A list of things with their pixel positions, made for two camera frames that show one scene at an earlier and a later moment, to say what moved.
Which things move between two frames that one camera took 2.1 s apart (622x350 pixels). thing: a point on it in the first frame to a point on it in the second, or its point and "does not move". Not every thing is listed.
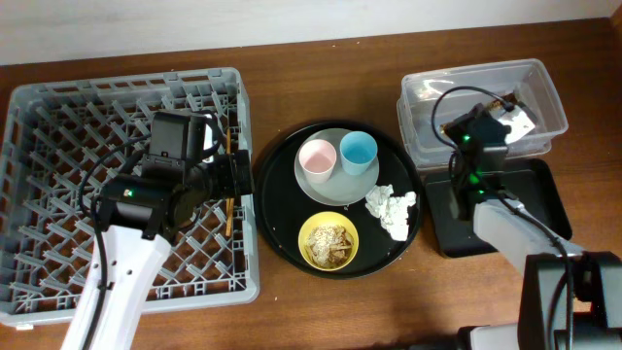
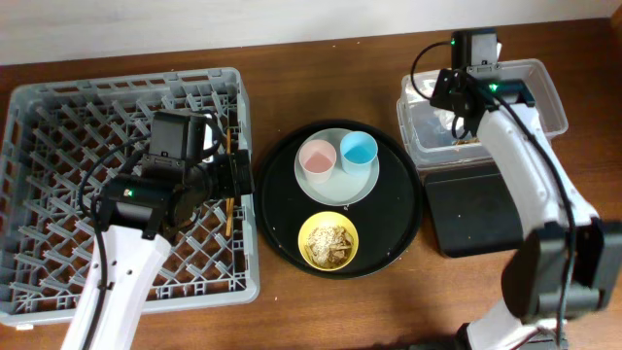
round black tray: (282, 209) does not move
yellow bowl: (328, 241) does not move
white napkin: (393, 211) to (446, 119)
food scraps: (329, 246) does not move
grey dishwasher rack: (53, 134) does not move
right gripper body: (479, 126) to (447, 90)
